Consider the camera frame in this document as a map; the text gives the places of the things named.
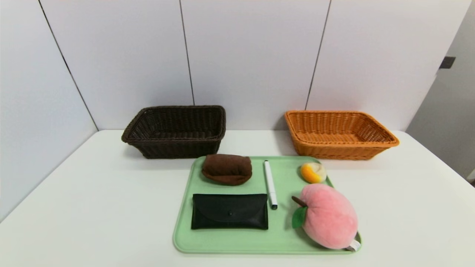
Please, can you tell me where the black leather snap pouch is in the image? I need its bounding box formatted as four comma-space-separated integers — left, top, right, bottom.
191, 194, 269, 230

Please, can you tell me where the orange white toy fruit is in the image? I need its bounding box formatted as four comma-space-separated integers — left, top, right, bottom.
300, 162, 327, 184

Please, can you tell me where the pink plush peach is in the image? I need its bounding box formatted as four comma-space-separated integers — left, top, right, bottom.
291, 184, 361, 252

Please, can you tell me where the dark brown wicker basket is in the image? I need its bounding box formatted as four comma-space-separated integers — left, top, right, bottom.
121, 105, 226, 159

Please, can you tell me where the orange wicker basket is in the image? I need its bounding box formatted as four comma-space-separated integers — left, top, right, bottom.
285, 110, 400, 161

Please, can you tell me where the white marker pen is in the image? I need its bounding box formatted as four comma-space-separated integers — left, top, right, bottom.
264, 160, 278, 210

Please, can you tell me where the light green plastic tray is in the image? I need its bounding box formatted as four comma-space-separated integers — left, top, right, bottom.
173, 155, 363, 255

